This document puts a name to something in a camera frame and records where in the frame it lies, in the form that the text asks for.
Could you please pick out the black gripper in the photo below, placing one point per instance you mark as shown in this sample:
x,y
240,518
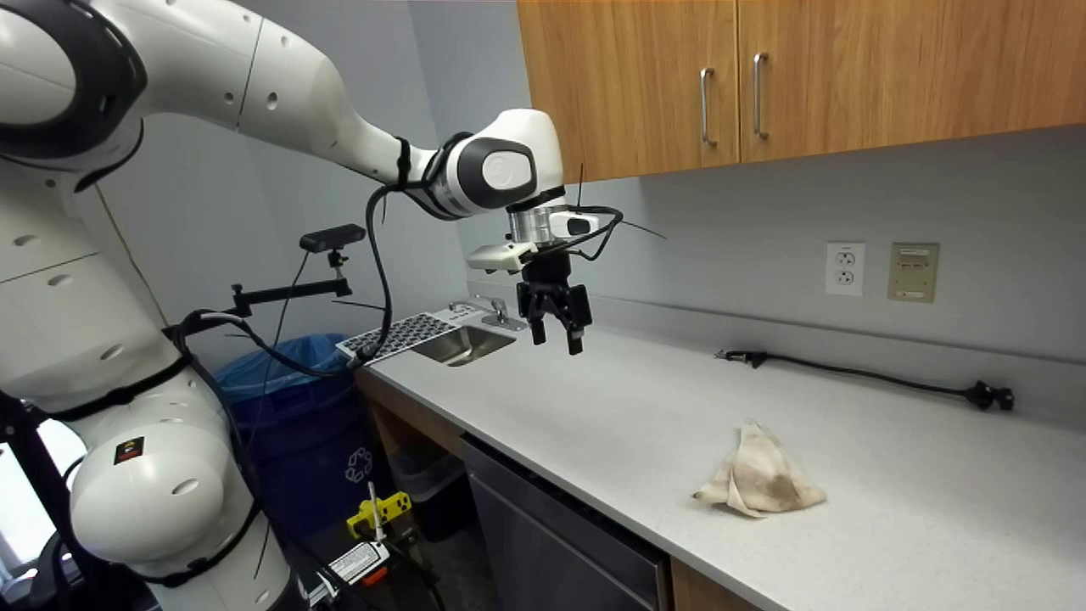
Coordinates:
x,y
551,291

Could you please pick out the stained beige towel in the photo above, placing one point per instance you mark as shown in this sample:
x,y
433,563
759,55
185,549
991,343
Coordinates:
x,y
759,475

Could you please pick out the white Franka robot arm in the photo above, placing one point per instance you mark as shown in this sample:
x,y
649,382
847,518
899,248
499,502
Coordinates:
x,y
282,78

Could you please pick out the striped dish drying mat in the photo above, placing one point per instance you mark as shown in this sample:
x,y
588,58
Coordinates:
x,y
394,334

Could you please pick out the dark dishwasher front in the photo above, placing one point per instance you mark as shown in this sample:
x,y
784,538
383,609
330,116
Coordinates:
x,y
543,544

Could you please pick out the yellow plastic device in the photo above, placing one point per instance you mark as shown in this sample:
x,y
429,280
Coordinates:
x,y
378,512

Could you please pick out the blue recycling bin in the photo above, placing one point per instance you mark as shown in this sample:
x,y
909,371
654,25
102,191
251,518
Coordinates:
x,y
307,429

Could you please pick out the white red tool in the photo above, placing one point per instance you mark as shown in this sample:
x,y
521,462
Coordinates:
x,y
361,561

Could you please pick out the wooden upper cabinet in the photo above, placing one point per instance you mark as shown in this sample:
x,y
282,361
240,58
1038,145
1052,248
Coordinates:
x,y
904,70

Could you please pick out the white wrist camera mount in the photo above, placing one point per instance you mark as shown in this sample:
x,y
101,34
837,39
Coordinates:
x,y
495,258

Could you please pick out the black stereo camera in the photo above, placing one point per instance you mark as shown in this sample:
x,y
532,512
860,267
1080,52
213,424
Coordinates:
x,y
333,240

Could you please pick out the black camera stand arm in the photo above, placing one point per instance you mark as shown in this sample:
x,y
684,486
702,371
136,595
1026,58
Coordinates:
x,y
288,294

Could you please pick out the white wall outlet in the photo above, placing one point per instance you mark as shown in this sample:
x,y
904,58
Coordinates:
x,y
847,268

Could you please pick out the beige wall plate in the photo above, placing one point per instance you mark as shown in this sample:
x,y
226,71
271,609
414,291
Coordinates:
x,y
914,273

